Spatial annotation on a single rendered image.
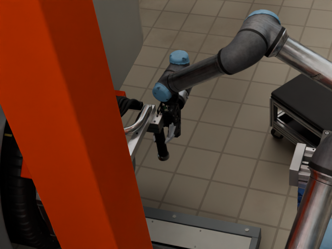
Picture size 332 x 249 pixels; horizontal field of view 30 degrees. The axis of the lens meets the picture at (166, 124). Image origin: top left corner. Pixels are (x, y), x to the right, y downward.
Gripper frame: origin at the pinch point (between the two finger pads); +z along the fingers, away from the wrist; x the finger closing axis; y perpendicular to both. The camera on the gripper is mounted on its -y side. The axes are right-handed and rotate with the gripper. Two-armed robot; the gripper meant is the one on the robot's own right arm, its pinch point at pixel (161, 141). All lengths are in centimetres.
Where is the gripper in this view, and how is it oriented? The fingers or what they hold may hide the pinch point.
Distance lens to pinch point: 229.7
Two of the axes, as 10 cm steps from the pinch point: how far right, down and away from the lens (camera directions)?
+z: -3.0, 6.9, -6.5
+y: -1.3, -7.1, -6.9
